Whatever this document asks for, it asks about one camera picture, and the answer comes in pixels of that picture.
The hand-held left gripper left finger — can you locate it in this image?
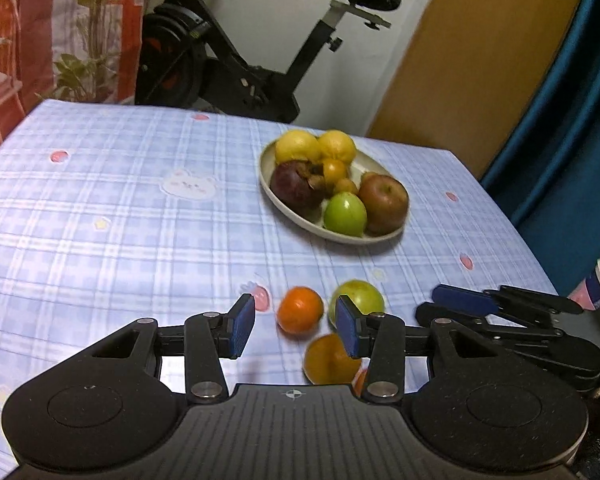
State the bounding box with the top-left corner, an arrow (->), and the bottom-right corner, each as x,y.
90,294 -> 257,403

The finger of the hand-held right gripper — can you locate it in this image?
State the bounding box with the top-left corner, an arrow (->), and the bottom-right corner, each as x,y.
431,284 -> 584,326
415,302 -> 600,377

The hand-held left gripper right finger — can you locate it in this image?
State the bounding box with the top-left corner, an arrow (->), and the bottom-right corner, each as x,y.
335,295 -> 503,403

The green guava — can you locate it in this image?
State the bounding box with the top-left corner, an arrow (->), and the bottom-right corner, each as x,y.
323,192 -> 368,237
329,280 -> 386,328

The large dull orange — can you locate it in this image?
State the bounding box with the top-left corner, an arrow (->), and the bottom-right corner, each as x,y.
303,333 -> 363,386

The red apple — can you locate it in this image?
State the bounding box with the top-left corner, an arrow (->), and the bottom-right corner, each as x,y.
358,174 -> 410,236

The beige round plate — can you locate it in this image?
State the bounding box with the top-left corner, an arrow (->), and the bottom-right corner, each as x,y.
259,135 -> 407,246

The dark purple mangosteen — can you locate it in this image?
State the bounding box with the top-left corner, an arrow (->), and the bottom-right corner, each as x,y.
270,160 -> 326,215

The yellow lemon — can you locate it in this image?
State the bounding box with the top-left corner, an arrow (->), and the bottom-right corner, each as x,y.
275,130 -> 322,166
319,130 -> 357,164

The colourful drink bottle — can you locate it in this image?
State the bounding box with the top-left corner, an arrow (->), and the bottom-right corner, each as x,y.
567,255 -> 600,311

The dark blue curtain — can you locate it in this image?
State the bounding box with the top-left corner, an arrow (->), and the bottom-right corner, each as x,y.
480,0 -> 600,296

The wooden board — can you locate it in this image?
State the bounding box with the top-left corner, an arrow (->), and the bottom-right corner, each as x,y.
367,0 -> 593,178

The black exercise bike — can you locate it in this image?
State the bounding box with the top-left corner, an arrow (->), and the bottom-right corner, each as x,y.
135,0 -> 402,123

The printed backdrop cloth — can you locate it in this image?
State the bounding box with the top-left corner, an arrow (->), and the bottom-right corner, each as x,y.
0,0 -> 153,167

